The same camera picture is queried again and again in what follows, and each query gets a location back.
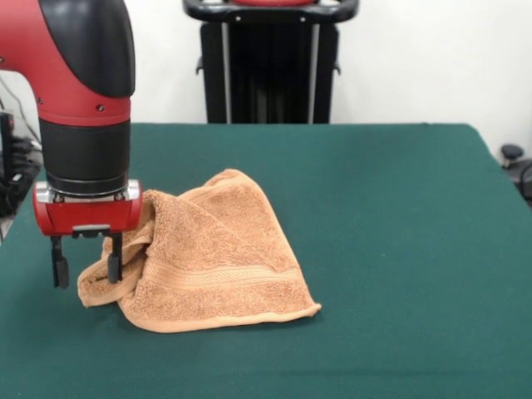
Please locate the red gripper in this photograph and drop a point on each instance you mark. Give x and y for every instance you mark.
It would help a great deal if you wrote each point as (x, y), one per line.
(89, 218)

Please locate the tan terry cloth towel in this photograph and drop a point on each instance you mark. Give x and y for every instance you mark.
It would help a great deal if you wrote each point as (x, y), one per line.
(216, 266)

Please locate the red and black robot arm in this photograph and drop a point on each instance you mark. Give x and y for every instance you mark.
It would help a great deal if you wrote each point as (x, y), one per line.
(83, 83)

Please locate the black electronics box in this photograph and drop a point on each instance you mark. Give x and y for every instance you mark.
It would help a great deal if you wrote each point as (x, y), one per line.
(6, 166)

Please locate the dark green table cloth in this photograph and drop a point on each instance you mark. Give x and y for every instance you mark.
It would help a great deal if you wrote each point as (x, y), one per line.
(415, 270)

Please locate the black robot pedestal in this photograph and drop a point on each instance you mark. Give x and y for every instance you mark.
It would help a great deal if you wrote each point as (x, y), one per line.
(270, 83)

